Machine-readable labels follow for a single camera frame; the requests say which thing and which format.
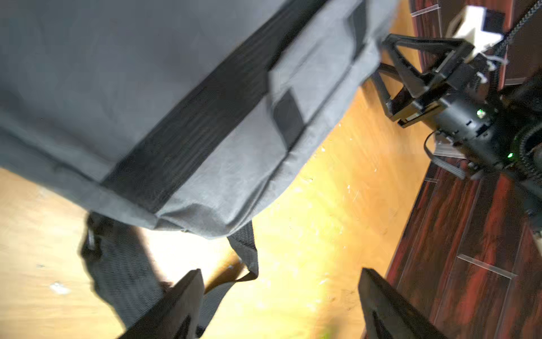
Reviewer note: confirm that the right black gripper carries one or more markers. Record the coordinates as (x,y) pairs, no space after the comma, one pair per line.
(482,131)

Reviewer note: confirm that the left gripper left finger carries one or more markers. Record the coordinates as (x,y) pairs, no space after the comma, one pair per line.
(176,314)

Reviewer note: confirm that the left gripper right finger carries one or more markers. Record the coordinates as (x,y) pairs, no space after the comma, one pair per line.
(387,314)

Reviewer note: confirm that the grey zippered laptop bag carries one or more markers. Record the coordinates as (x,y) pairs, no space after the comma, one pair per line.
(189,116)

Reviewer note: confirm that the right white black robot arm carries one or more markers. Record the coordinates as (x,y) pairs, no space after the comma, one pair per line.
(524,103)

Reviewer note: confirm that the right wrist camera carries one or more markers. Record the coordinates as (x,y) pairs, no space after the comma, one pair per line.
(481,27)

